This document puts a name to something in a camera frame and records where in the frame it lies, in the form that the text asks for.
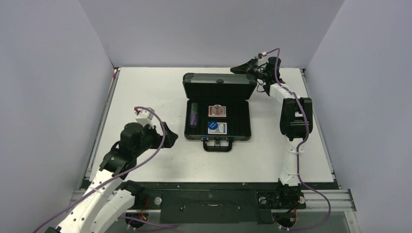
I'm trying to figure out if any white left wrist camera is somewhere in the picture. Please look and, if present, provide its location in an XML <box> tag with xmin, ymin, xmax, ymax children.
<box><xmin>134</xmin><ymin>108</ymin><xmax>154</xmax><ymax>129</ymax></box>

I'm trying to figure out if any red playing card deck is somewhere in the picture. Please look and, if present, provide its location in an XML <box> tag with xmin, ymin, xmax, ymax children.
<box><xmin>208</xmin><ymin>106</ymin><xmax>227</xmax><ymax>117</ymax></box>

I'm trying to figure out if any blue playing card deck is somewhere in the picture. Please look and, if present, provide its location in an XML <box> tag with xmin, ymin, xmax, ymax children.
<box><xmin>207</xmin><ymin>122</ymin><xmax>228</xmax><ymax>134</ymax></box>

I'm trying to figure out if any green blue poker chip stack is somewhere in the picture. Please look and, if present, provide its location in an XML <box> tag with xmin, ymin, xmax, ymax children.
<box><xmin>190</xmin><ymin>102</ymin><xmax>198</xmax><ymax>117</ymax></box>

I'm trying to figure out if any black robot base mount plate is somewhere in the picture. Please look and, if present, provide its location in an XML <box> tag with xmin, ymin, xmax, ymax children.
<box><xmin>118</xmin><ymin>181</ymin><xmax>338</xmax><ymax>228</ymax></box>

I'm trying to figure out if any purple poker chip stack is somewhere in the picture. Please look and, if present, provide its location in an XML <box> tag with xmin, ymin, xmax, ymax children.
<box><xmin>189</xmin><ymin>115</ymin><xmax>198</xmax><ymax>128</ymax></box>

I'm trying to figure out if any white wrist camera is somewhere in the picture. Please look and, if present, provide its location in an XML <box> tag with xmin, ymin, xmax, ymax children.
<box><xmin>134</xmin><ymin>108</ymin><xmax>154</xmax><ymax>129</ymax></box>
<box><xmin>256</xmin><ymin>52</ymin><xmax>267</xmax><ymax>66</ymax></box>

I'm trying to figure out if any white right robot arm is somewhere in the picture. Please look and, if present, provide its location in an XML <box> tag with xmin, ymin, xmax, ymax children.
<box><xmin>230</xmin><ymin>57</ymin><xmax>313</xmax><ymax>190</ymax></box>

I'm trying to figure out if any black foam-lined carry case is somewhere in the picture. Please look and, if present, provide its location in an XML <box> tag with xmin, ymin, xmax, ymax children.
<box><xmin>182</xmin><ymin>73</ymin><xmax>257</xmax><ymax>152</ymax></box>

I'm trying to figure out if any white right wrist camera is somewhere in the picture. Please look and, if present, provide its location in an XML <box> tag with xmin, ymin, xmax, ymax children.
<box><xmin>256</xmin><ymin>52</ymin><xmax>267</xmax><ymax>66</ymax></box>

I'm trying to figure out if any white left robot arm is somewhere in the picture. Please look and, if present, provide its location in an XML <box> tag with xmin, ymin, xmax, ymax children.
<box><xmin>46</xmin><ymin>122</ymin><xmax>178</xmax><ymax>233</ymax></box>

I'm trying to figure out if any blue round dealer button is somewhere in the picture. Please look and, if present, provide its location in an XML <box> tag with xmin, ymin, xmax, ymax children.
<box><xmin>207</xmin><ymin>121</ymin><xmax>219</xmax><ymax>130</ymax></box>

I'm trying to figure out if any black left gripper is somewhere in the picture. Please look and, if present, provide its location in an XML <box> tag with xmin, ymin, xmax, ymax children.
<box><xmin>134</xmin><ymin>122</ymin><xmax>177</xmax><ymax>157</ymax></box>

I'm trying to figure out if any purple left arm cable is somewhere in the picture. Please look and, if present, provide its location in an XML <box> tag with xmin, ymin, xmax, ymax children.
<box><xmin>32</xmin><ymin>106</ymin><xmax>179</xmax><ymax>233</ymax></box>

